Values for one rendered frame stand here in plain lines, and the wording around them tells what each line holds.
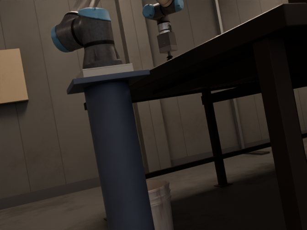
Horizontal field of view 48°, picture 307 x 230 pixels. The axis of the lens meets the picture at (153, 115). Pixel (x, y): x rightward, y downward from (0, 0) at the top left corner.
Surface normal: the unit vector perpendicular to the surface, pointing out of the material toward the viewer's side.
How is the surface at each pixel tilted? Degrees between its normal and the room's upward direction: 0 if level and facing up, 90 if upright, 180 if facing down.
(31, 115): 90
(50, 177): 90
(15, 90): 90
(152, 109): 90
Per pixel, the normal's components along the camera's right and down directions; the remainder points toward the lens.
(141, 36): 0.32, -0.07
